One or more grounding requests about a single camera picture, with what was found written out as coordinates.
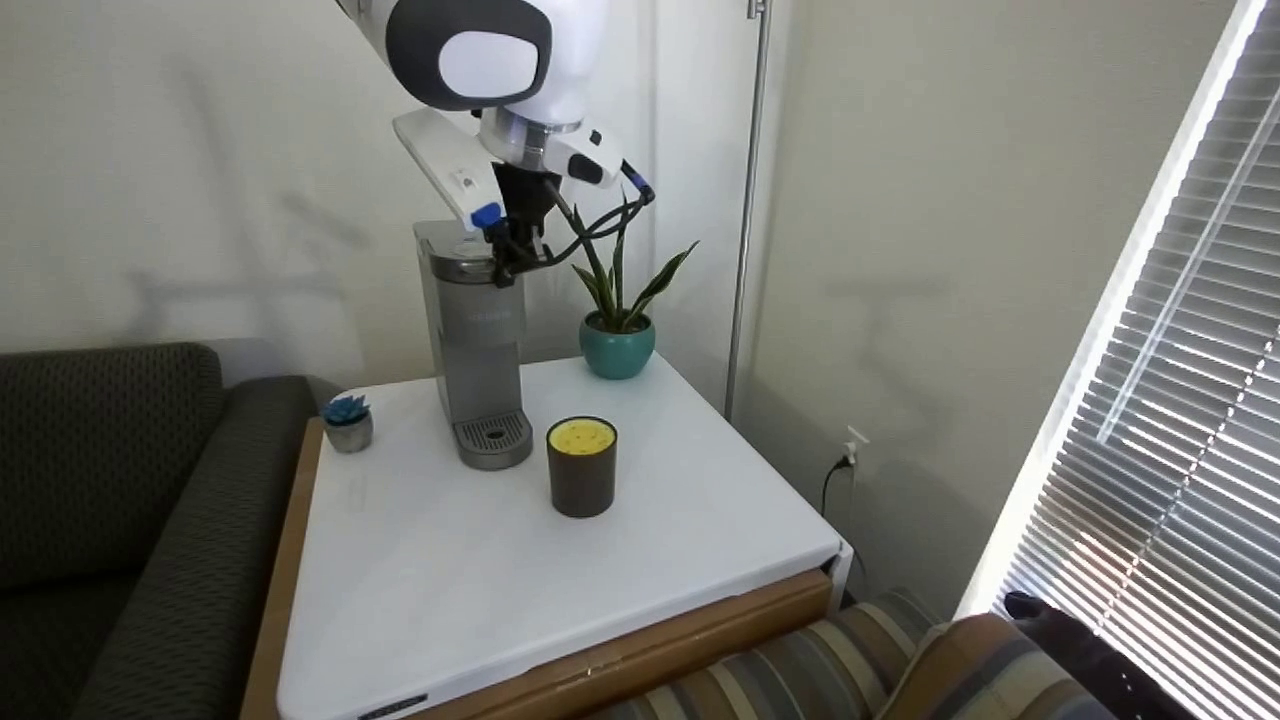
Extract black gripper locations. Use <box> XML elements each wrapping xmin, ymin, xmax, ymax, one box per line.
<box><xmin>485</xmin><ymin>160</ymin><xmax>561</xmax><ymax>287</ymax></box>

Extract grey single-serve coffee maker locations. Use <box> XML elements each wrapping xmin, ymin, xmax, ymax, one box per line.
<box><xmin>411</xmin><ymin>217</ymin><xmax>534</xmax><ymax>476</ymax></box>

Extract wooden table with white top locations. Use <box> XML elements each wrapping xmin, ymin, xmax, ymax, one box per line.
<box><xmin>234</xmin><ymin>353</ymin><xmax>854</xmax><ymax>720</ymax></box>

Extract snake plant in teal pot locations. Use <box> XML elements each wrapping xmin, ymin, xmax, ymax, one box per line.
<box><xmin>555</xmin><ymin>192</ymin><xmax>702</xmax><ymax>384</ymax></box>

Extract dark jar candle yellow wax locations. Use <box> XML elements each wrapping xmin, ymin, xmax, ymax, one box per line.
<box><xmin>543</xmin><ymin>413</ymin><xmax>623</xmax><ymax>520</ymax></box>

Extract thin metal floor lamp pole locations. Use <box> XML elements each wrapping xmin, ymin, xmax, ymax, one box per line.
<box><xmin>721</xmin><ymin>0</ymin><xmax>775</xmax><ymax>426</ymax></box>

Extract dark grey fabric sofa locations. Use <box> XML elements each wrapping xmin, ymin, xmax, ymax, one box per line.
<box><xmin>0</xmin><ymin>341</ymin><xmax>318</xmax><ymax>720</ymax></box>

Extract striped upholstered armchair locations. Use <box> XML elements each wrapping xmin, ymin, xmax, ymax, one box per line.
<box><xmin>585</xmin><ymin>598</ymin><xmax>1123</xmax><ymax>720</ymax></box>

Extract white blind tilt wand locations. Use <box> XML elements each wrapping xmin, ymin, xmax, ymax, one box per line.
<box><xmin>1090</xmin><ymin>78</ymin><xmax>1280</xmax><ymax>451</ymax></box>

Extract white window blinds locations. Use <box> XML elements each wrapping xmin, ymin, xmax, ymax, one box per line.
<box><xmin>995</xmin><ymin>0</ymin><xmax>1280</xmax><ymax>720</ymax></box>

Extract black object on armchair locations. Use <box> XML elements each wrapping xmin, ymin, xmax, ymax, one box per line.
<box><xmin>999</xmin><ymin>588</ymin><xmax>1195</xmax><ymax>720</ymax></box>

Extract black power cord with plug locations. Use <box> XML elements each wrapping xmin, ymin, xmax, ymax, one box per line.
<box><xmin>813</xmin><ymin>449</ymin><xmax>861</xmax><ymax>528</ymax></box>

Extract white window frame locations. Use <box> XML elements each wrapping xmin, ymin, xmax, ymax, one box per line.
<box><xmin>957</xmin><ymin>0</ymin><xmax>1272</xmax><ymax>622</ymax></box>

